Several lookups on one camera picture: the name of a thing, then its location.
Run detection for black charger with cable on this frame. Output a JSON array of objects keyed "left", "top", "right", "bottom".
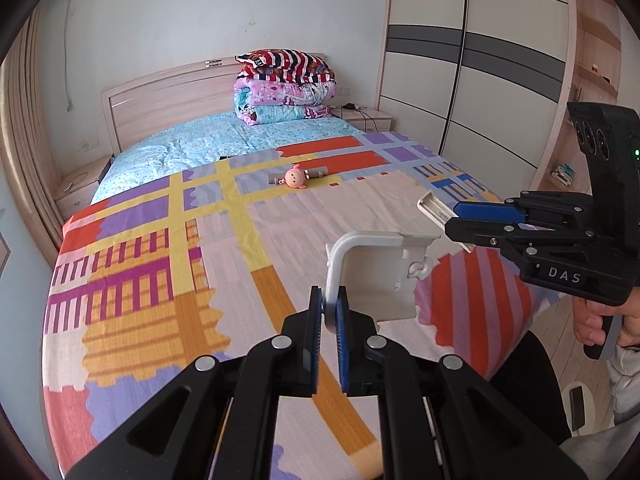
[{"left": 330, "top": 102, "right": 376, "bottom": 133}]

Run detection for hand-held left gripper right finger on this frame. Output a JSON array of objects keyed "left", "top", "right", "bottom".
[{"left": 335, "top": 285, "right": 588, "bottom": 480}]

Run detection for beige curtain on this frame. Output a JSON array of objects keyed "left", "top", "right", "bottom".
[{"left": 0, "top": 10, "right": 66, "bottom": 266}]

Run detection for bed with blue dotted sheet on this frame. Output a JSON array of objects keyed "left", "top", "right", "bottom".
[{"left": 42, "top": 112, "right": 551, "bottom": 480}]

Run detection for blue folded quilt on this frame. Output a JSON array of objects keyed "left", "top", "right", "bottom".
[{"left": 235, "top": 102, "right": 331, "bottom": 126}]

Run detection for dark cloth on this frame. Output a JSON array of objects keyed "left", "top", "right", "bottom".
[{"left": 487, "top": 330, "right": 573, "bottom": 448}]

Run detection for wooden headboard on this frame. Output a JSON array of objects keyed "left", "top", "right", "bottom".
[{"left": 101, "top": 55, "right": 326, "bottom": 156}]

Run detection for wall power cable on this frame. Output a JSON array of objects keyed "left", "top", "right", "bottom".
[{"left": 64, "top": 5, "right": 76, "bottom": 111}]

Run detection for striped folded quilt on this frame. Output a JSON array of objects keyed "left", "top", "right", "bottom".
[{"left": 235, "top": 49, "right": 336, "bottom": 83}]

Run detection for grey bar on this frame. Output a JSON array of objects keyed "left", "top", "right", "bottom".
[{"left": 267, "top": 166, "right": 329, "bottom": 185}]

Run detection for wooden corner shelf unit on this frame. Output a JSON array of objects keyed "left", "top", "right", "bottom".
[{"left": 530, "top": 0, "right": 623, "bottom": 196}]

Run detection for white device with black panel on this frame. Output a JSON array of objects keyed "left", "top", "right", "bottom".
[{"left": 562, "top": 381, "right": 596, "bottom": 431}]

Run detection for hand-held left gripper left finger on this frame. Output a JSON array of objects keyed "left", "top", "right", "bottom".
[{"left": 65, "top": 286, "right": 323, "bottom": 480}]

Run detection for pink toy figure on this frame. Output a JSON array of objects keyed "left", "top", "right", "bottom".
[{"left": 283, "top": 164, "right": 309, "bottom": 190}]

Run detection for person's right hand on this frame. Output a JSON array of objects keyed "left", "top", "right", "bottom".
[{"left": 572, "top": 285, "right": 640, "bottom": 350}]

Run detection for white box lid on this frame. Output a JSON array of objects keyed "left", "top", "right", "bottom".
[{"left": 325, "top": 190, "right": 476, "bottom": 335}]

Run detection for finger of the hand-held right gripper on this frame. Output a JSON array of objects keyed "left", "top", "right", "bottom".
[
  {"left": 445, "top": 219, "right": 596, "bottom": 252},
  {"left": 452, "top": 191, "right": 595, "bottom": 226}
]

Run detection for sliding door wardrobe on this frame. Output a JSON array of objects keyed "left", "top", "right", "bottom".
[{"left": 375, "top": 0, "right": 581, "bottom": 191}]

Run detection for person's grey clothing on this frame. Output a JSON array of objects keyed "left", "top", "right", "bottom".
[{"left": 557, "top": 425, "right": 640, "bottom": 480}]

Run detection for wooden nightstand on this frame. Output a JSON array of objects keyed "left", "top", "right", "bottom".
[
  {"left": 332, "top": 107, "right": 396, "bottom": 133},
  {"left": 54, "top": 155, "right": 113, "bottom": 221}
]

